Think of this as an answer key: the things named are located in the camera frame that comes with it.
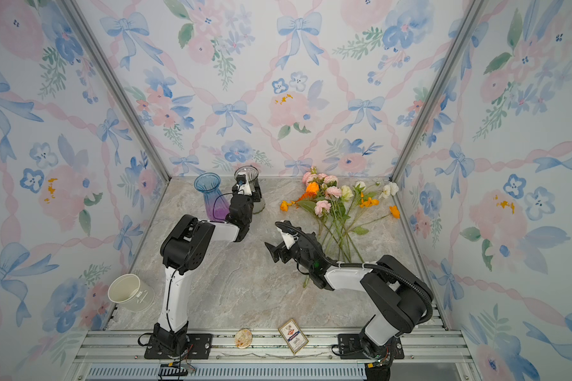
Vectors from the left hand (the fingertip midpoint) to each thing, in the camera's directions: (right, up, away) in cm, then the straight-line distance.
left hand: (252, 177), depth 98 cm
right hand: (+11, -22, -12) cm, 27 cm away
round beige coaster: (0, -54, -21) cm, 58 cm away
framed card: (+17, -53, -23) cm, 60 cm away
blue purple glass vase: (-15, -12, 0) cm, 19 cm away
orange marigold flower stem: (+25, -5, +9) cm, 27 cm away
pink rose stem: (+30, -4, +9) cm, 32 cm away
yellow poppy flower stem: (+49, -10, +9) cm, 51 cm away
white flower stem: (+63, -4, +13) cm, 64 cm away
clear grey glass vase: (+2, 0, -7) cm, 7 cm away
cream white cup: (-40, -42, -14) cm, 60 cm away
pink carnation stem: (+32, -12, +6) cm, 35 cm away
